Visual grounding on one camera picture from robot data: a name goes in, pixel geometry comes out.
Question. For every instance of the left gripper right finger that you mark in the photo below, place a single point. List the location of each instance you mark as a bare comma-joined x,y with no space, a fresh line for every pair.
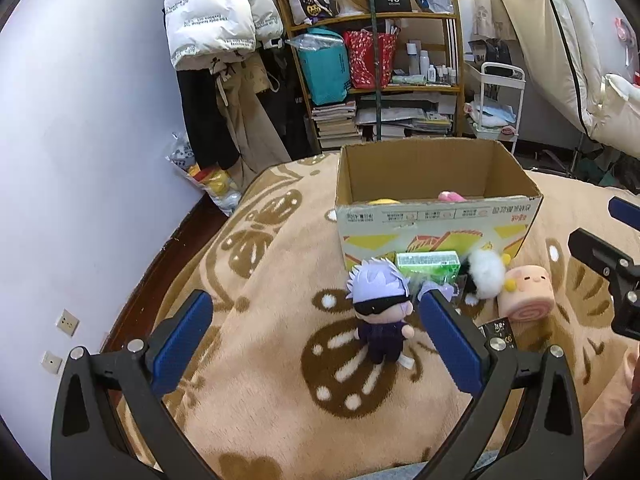
545,437

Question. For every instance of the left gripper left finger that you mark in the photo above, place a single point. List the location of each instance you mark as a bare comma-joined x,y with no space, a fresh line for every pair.
88,440

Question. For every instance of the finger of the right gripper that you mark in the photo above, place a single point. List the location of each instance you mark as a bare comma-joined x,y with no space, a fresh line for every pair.
616,267
625,212

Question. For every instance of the pink swiss roll plush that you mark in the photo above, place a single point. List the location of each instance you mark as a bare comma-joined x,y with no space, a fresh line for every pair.
527,294

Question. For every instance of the white fluffy chick plush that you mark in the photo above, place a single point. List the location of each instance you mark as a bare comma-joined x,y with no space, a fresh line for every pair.
485,272

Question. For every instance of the green tissue pack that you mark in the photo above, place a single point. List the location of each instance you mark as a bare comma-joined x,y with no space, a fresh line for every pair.
437,267

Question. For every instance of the white-haired blindfolded plush doll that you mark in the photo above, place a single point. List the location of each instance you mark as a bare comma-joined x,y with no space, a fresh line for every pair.
380,296

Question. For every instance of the white utility cart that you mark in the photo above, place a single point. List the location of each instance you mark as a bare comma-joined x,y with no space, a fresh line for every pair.
495,111

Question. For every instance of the cardboard box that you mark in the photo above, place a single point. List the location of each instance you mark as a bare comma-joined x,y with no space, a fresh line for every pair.
501,200

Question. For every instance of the pink plush in box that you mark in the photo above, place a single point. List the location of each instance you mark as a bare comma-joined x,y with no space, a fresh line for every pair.
450,197

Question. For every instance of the beige brown patterned blanket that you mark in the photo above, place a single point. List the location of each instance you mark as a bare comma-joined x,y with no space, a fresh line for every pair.
280,388

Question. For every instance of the pile of papers and magazines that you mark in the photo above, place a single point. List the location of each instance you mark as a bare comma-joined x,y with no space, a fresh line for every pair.
407,114

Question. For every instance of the yellow plush in box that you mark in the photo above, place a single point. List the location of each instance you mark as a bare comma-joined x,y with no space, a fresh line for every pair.
383,202

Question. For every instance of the plastic bag of toys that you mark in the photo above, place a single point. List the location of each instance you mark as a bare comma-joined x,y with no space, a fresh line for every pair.
213,181

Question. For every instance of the stack of books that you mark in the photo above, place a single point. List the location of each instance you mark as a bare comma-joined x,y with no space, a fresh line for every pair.
336,125

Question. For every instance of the red patterned bag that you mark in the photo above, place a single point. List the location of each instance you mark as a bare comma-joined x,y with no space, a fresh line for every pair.
360,57

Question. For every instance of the beige hanging coat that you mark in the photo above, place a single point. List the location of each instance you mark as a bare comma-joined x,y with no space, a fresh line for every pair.
252,131

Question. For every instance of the teal shopping bag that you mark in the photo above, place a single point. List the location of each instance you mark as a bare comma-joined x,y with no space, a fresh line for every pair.
324,60

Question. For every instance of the green vertical pole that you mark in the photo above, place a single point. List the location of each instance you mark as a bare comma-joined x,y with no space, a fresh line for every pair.
377,71

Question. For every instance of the white puffer jacket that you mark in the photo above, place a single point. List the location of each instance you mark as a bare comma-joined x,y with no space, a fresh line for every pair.
204,33

